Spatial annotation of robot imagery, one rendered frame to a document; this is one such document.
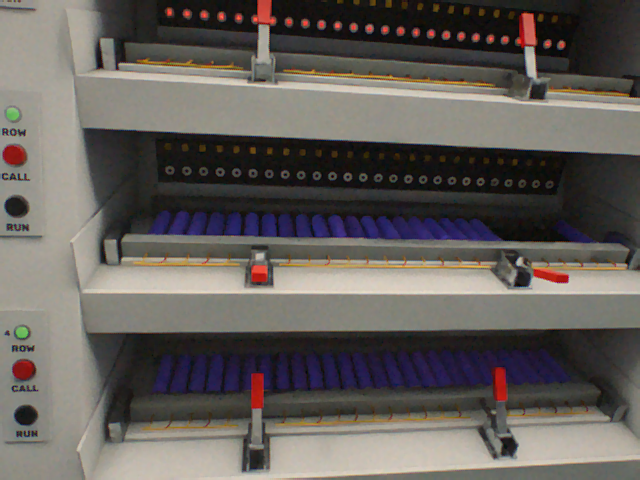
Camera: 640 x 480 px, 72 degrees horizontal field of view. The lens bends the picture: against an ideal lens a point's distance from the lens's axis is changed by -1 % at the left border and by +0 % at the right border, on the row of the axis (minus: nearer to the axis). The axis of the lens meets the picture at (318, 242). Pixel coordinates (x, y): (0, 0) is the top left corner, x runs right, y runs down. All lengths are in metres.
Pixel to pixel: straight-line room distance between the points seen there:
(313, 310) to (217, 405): 0.17
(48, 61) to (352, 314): 0.35
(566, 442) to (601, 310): 0.16
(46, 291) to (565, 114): 0.51
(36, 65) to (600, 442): 0.69
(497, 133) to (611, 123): 0.12
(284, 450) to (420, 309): 0.21
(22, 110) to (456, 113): 0.38
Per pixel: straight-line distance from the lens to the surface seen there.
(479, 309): 0.48
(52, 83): 0.45
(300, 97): 0.42
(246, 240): 0.46
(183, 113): 0.43
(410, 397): 0.56
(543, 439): 0.61
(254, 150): 0.57
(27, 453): 0.52
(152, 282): 0.45
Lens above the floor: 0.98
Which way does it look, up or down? 6 degrees down
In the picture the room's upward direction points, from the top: 2 degrees clockwise
